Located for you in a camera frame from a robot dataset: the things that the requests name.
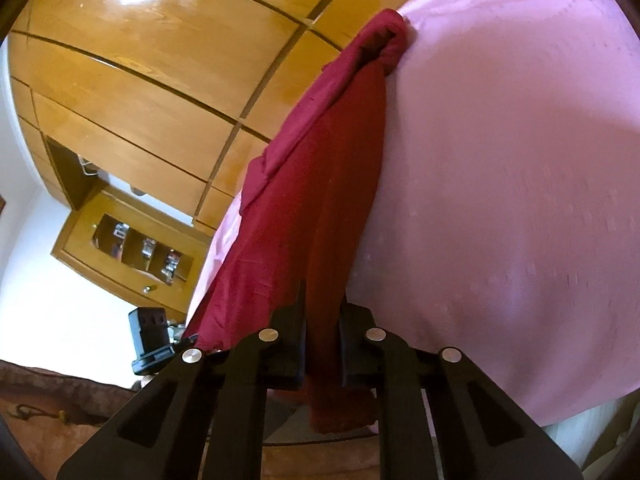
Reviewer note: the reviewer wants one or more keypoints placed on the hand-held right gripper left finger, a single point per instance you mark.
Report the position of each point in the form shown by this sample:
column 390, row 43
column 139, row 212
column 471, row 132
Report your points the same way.
column 287, row 342

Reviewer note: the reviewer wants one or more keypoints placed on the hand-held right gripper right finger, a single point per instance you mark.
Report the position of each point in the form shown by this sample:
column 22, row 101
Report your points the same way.
column 357, row 352

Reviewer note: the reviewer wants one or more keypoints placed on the dark red embroidered sweater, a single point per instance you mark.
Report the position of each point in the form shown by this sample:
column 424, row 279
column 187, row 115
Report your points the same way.
column 310, row 185

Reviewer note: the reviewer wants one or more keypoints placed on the group of small bottles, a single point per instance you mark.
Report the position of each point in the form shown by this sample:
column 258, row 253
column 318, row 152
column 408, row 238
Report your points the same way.
column 147, row 247

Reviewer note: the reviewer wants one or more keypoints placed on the wooden shelf cabinet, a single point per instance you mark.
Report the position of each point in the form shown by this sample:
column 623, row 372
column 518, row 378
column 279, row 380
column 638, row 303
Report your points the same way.
column 85, row 242

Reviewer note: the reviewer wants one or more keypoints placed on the pink quilted bedspread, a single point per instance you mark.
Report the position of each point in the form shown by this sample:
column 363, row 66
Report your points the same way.
column 500, row 160

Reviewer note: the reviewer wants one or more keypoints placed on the wooden wardrobe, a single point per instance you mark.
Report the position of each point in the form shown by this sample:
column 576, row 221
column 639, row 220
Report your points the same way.
column 150, row 60

